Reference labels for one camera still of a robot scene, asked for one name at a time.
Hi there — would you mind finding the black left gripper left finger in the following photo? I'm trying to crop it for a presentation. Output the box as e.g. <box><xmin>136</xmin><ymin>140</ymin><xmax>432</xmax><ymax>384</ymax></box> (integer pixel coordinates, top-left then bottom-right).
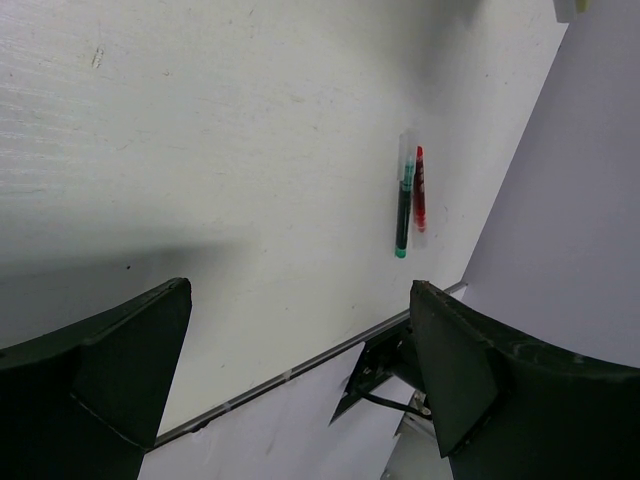
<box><xmin>1</xmin><ymin>278</ymin><xmax>192</xmax><ymax>479</ymax></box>

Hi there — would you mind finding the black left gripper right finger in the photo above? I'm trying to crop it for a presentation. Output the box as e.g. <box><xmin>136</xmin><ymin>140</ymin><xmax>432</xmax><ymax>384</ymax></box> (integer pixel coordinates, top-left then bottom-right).
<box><xmin>410</xmin><ymin>281</ymin><xmax>639</xmax><ymax>479</ymax></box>

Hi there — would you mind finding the red gel pen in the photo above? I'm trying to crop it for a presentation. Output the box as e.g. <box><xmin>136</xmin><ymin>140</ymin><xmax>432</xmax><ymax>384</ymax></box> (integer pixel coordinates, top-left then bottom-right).
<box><xmin>412</xmin><ymin>145</ymin><xmax>428</xmax><ymax>249</ymax></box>

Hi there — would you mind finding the green gel pen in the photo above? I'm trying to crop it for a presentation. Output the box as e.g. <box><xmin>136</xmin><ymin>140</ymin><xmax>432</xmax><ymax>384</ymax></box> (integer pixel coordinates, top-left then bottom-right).
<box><xmin>395</xmin><ymin>128</ymin><xmax>416</xmax><ymax>259</ymax></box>

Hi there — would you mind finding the green metal drawer cabinet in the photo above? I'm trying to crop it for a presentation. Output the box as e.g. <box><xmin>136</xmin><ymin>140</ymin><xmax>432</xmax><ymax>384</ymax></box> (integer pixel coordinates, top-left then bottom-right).
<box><xmin>553</xmin><ymin>0</ymin><xmax>591</xmax><ymax>24</ymax></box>

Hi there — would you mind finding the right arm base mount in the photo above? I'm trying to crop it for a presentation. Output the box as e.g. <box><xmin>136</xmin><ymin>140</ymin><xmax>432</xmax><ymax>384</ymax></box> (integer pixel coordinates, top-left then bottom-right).
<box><xmin>331</xmin><ymin>320</ymin><xmax>433</xmax><ymax>427</ymax></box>

